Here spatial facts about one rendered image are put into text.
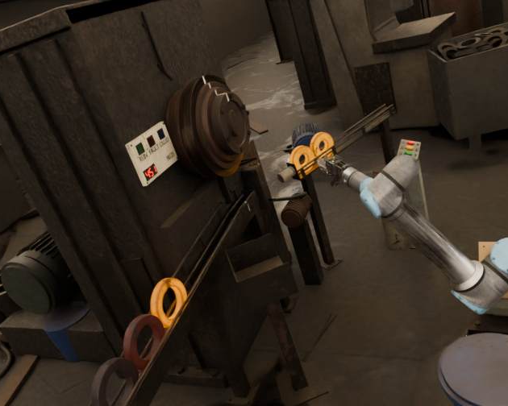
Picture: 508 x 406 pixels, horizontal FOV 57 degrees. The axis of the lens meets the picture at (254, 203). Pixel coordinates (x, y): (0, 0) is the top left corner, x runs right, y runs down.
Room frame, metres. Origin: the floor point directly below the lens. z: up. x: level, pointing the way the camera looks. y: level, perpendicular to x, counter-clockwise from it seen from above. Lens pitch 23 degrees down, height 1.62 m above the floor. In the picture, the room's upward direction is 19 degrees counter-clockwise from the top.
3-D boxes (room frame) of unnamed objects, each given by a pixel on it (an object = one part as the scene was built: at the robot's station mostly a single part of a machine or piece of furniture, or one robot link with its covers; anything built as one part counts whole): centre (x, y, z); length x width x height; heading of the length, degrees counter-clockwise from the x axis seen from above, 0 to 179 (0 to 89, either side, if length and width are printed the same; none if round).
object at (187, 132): (2.14, 0.06, 1.11); 0.47 x 0.06 x 0.47; 151
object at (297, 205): (2.37, -0.22, 0.27); 0.22 x 0.13 x 0.53; 151
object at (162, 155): (1.90, 0.33, 1.15); 0.26 x 0.02 x 0.18; 151
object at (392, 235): (2.42, -0.75, 0.26); 0.12 x 0.12 x 0.52
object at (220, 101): (2.10, -0.02, 1.11); 0.28 x 0.06 x 0.28; 151
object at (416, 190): (2.38, -0.91, 0.31); 0.24 x 0.16 x 0.62; 151
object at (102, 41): (2.36, 0.44, 0.88); 1.08 x 0.73 x 1.76; 151
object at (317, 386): (1.58, 0.06, 0.36); 0.26 x 0.20 x 0.72; 6
